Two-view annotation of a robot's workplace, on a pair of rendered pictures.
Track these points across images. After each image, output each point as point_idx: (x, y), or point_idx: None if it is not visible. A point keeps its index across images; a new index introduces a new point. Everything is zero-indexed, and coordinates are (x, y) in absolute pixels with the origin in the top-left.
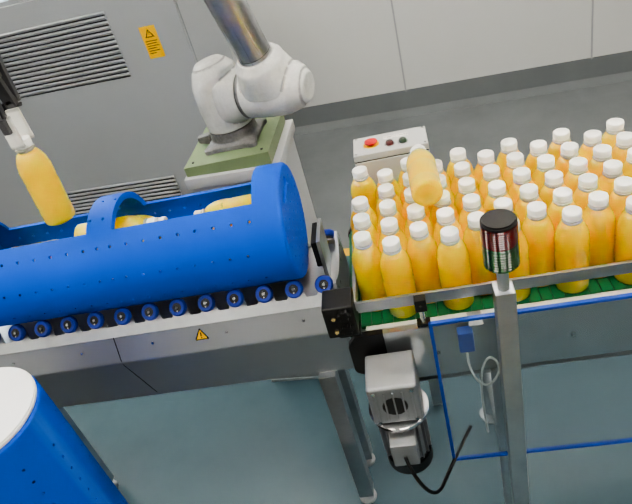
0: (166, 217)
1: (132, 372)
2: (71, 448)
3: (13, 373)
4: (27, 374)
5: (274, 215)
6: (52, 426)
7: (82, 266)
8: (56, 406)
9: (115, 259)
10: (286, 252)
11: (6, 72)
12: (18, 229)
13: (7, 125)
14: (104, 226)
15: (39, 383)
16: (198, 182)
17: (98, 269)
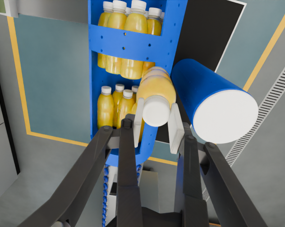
0: (114, 0)
1: None
2: (218, 78)
3: (204, 106)
4: (210, 97)
5: None
6: (226, 83)
7: (170, 68)
8: (205, 86)
9: (176, 38)
10: None
11: (74, 179)
12: (92, 129)
13: (185, 130)
14: (157, 43)
15: (210, 92)
16: (12, 3)
17: (174, 55)
